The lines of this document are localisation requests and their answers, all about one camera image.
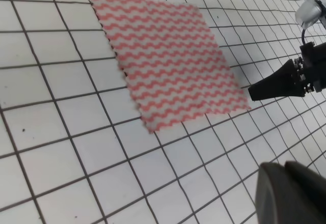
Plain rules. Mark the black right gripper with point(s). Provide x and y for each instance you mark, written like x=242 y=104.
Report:
x=288 y=81

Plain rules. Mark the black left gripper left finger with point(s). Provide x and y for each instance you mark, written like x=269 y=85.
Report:
x=279 y=199

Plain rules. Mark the white black-grid tablecloth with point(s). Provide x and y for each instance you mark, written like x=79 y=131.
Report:
x=73 y=146

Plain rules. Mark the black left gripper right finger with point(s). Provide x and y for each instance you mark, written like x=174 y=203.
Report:
x=312 y=185

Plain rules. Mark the pink wavy striped towel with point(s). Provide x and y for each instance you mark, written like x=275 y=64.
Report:
x=175 y=69

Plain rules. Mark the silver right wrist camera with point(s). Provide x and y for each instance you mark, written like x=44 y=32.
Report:
x=309 y=13

